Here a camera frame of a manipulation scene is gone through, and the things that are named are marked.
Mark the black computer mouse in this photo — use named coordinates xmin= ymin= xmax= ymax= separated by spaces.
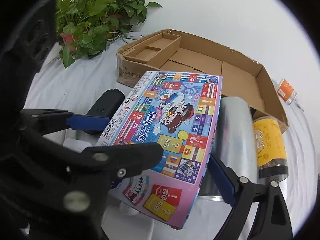
xmin=84 ymin=88 xmax=125 ymax=135

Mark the yellow label jar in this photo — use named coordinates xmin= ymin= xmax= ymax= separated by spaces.
xmin=253 ymin=116 xmax=289 ymax=184

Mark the silver metal can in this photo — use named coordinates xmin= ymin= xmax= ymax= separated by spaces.
xmin=199 ymin=96 xmax=259 ymax=202

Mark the colourful board game box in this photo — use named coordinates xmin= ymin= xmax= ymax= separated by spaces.
xmin=97 ymin=71 xmax=222 ymax=229

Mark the green potted plant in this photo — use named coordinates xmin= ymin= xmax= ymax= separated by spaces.
xmin=55 ymin=0 xmax=161 ymax=68

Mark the orange label glass jar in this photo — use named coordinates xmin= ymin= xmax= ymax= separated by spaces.
xmin=276 ymin=79 xmax=297 ymax=105

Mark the small cardboard insert box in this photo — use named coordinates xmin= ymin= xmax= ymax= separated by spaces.
xmin=122 ymin=33 xmax=181 ymax=68

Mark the large cardboard tray box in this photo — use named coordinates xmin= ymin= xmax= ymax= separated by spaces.
xmin=116 ymin=29 xmax=289 ymax=132

